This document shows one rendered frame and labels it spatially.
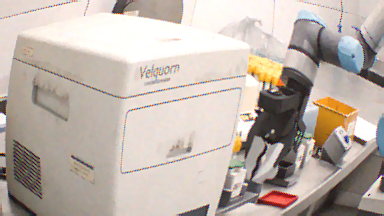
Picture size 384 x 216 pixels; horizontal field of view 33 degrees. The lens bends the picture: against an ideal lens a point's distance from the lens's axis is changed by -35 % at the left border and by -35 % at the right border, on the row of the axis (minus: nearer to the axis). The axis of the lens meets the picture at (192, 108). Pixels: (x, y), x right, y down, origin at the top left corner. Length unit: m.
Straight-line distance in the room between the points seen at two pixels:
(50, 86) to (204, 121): 0.23
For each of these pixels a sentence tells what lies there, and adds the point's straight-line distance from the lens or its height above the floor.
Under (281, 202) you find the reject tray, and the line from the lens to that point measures 1.50.
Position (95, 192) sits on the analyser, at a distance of 1.04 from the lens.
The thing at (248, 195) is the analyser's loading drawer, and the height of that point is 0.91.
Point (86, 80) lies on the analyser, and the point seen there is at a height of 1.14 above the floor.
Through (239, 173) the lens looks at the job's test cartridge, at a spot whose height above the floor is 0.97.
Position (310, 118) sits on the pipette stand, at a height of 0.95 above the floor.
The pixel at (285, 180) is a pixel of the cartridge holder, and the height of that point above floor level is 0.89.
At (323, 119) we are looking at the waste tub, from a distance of 1.93.
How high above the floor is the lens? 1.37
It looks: 14 degrees down
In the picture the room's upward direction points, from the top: 11 degrees clockwise
